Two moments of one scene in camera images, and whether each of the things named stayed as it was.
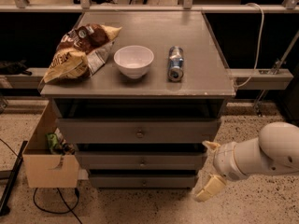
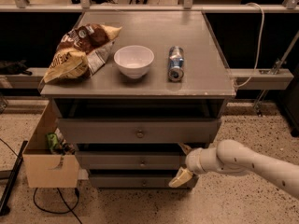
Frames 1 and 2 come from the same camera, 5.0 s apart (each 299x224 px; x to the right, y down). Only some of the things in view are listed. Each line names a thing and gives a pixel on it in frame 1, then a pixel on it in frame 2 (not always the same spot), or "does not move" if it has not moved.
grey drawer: x=142 y=160 does not move
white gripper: x=224 y=161 to x=193 y=161
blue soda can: x=176 y=64 does not move
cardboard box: x=49 y=161 does not move
